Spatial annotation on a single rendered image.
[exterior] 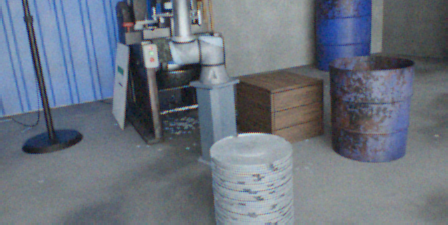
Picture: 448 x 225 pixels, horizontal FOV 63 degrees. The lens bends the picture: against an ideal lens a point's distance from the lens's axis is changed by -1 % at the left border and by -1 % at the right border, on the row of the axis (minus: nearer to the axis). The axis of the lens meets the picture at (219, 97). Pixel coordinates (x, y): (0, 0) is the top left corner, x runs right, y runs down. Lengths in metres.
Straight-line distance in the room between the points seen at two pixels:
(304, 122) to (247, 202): 1.09
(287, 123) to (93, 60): 2.09
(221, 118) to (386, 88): 0.81
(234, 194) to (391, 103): 0.99
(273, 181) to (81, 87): 2.71
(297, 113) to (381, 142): 0.50
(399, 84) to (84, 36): 2.70
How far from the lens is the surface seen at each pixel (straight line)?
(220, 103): 1.86
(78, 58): 3.66
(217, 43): 1.84
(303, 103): 2.22
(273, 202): 1.30
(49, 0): 3.63
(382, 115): 1.96
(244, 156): 1.28
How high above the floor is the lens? 0.86
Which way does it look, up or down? 15 degrees down
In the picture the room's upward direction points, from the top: 4 degrees counter-clockwise
